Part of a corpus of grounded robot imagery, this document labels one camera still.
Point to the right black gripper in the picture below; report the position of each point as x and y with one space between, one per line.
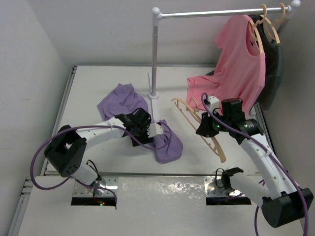
204 128

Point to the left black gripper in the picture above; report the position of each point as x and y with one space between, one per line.
144 138

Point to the purple t shirt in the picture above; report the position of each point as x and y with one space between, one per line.
124 100

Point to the beige hanger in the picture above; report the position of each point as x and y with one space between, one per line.
254 31
192 116
271 30

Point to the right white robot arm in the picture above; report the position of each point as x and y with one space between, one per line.
281 199

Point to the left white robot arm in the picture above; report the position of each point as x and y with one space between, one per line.
65 152

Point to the pink t shirt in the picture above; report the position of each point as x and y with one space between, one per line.
240 71

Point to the dark grey t shirt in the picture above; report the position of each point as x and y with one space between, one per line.
274 69

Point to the beige hanger in pink shirt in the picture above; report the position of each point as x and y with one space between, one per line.
254 31

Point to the beige hanger in dark shirt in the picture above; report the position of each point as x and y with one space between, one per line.
271 30

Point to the white clothes rack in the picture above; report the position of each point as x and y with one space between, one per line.
157 16

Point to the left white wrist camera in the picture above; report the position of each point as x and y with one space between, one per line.
154 129

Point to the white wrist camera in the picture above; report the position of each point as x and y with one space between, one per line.
154 129
213 103

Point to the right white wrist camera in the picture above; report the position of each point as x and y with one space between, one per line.
213 103

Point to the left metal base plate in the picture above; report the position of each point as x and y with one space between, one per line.
106 187

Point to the metal base plate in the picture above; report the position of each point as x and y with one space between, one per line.
106 187
214 188

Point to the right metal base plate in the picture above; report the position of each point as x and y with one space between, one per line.
214 188

